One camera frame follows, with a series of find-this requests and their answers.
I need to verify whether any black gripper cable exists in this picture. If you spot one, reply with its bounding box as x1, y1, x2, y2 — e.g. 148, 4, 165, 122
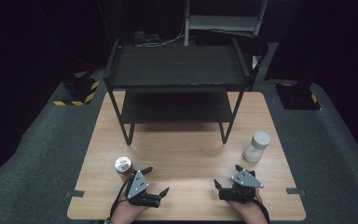
251, 189, 270, 224
109, 177, 134, 219

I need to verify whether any glass jar with silver lid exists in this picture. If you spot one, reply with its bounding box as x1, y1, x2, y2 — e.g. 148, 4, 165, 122
114, 156, 136, 183

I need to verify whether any person's left hand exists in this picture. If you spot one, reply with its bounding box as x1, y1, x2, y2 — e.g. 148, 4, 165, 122
111, 191, 149, 222

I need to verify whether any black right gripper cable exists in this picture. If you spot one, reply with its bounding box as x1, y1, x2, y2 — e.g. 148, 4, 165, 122
251, 189, 270, 224

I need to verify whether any white plastic bottle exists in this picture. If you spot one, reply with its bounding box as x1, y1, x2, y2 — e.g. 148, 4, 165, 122
242, 131, 272, 164

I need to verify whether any black yellow striped stand base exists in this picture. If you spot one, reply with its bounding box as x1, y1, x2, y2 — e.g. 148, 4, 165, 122
52, 76, 101, 107
273, 82, 323, 111

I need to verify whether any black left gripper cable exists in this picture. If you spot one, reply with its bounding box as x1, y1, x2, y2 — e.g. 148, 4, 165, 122
109, 177, 134, 219

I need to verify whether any person's right hand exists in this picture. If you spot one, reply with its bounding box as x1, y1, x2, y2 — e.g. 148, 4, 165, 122
226, 188, 265, 218

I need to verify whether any white cable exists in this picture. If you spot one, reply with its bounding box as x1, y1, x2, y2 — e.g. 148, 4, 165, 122
134, 18, 187, 49

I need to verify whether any grey metal stand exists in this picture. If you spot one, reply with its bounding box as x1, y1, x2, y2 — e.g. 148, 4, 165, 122
184, 0, 269, 47

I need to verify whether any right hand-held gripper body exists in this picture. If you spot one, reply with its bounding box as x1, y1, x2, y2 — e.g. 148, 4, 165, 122
218, 169, 265, 203

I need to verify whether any grey tape strip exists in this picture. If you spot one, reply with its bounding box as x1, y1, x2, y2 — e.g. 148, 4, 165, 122
64, 189, 86, 199
285, 188, 307, 197

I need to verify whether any black two-tier shelf rack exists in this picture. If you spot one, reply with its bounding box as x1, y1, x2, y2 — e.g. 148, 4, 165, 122
103, 36, 269, 147

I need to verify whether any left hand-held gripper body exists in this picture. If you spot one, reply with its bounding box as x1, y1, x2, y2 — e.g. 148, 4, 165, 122
125, 169, 162, 209

